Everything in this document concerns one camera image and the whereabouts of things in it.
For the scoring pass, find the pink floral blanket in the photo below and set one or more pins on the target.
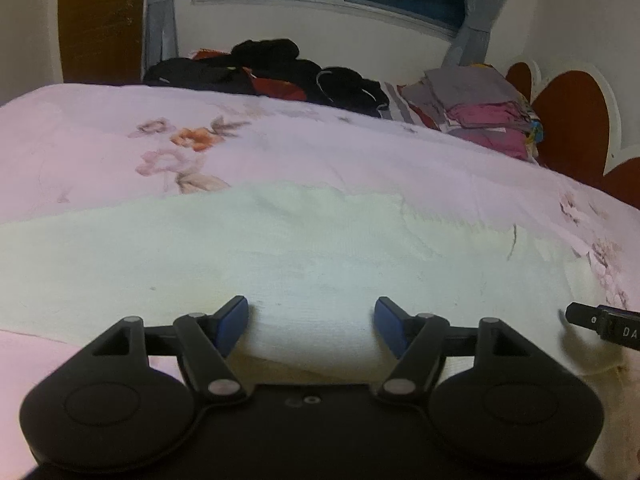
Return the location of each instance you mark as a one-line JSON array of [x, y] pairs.
[[300, 140]]

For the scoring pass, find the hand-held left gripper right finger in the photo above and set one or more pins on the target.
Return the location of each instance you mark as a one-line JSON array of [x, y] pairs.
[[390, 325]]

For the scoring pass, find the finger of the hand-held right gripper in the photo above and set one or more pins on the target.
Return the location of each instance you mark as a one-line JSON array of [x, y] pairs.
[[582, 316]]

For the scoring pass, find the red cloth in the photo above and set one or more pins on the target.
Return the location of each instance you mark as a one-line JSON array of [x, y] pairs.
[[280, 89]]

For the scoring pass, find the pile of black clothes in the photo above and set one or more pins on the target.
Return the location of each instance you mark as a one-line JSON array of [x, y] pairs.
[[280, 67]]

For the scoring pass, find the colourful yellow blue cloth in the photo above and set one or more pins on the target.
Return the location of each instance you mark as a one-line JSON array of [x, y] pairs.
[[534, 132]]

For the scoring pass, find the striped grey white cloth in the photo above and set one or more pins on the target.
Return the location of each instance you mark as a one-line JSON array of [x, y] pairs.
[[397, 102]]

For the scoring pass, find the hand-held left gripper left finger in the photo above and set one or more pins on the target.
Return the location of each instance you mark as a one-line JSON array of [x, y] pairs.
[[231, 325]]

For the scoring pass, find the brown wooden door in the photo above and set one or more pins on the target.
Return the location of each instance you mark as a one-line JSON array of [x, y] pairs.
[[100, 20]]

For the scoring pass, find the red scalloped headboard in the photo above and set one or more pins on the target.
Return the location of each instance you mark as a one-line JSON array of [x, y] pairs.
[[575, 120]]

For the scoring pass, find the stack of folded clothes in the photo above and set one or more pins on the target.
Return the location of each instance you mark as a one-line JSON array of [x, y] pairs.
[[475, 105]]

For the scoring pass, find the grey curtain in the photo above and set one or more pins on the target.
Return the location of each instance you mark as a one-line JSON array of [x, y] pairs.
[[160, 10], [475, 15]]

